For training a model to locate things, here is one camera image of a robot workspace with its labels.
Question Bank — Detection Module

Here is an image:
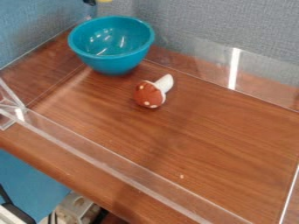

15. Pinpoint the yellow toy banana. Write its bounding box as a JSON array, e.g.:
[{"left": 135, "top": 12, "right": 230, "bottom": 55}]
[{"left": 97, "top": 0, "right": 114, "bottom": 3}]

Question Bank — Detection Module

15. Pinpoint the blue plastic bowl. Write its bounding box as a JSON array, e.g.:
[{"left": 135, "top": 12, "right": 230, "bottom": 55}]
[{"left": 69, "top": 16, "right": 155, "bottom": 76}]

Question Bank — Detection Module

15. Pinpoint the red white toy mushroom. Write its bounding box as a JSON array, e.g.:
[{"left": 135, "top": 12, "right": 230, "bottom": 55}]
[{"left": 134, "top": 74, "right": 174, "bottom": 109}]

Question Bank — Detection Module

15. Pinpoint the grey power strip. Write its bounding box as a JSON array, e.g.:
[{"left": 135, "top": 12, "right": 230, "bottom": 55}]
[{"left": 47, "top": 192, "right": 102, "bottom": 224}]

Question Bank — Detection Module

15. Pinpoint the clear acrylic tray wall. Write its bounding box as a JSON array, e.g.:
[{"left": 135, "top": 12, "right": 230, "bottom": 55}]
[{"left": 0, "top": 26, "right": 299, "bottom": 224}]

